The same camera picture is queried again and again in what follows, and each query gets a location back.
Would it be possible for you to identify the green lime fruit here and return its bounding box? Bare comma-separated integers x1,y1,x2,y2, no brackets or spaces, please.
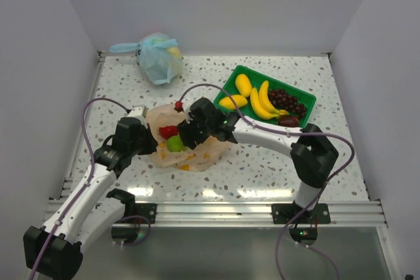
166,135,184,152

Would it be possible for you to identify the orange banana-print plastic bag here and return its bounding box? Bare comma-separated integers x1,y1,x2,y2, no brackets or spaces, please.
146,104,231,172

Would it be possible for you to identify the yellow mango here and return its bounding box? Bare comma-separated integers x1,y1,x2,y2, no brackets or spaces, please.
219,94,248,110
235,73,253,98

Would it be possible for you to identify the yellow banana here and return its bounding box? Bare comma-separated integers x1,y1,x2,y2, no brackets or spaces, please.
249,81,289,120

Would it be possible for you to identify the dark red grape bunch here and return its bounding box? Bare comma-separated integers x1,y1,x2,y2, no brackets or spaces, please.
268,89,307,119

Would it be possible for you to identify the dark red plum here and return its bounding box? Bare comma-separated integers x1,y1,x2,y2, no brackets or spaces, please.
277,115,299,128

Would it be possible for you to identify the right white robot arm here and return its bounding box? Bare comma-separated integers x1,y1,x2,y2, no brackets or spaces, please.
175,98,338,212

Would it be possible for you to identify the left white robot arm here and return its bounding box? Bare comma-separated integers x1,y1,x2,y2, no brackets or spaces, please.
23,116,158,279

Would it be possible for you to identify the blue tied plastic bag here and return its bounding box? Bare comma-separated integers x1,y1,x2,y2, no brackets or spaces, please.
110,33,184,85

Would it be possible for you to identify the green plastic tray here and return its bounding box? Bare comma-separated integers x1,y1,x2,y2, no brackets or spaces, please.
222,66,316,127

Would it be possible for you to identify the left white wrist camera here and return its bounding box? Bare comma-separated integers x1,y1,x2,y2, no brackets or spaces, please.
127,105,148,119

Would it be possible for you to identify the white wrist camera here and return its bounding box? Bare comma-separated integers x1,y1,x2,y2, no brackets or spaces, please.
175,101,184,113
127,105,148,119

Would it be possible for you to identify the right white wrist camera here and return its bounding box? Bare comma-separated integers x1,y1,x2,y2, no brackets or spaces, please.
175,101,184,113

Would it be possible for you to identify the aluminium frame rail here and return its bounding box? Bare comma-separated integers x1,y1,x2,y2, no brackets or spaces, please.
44,199,388,228

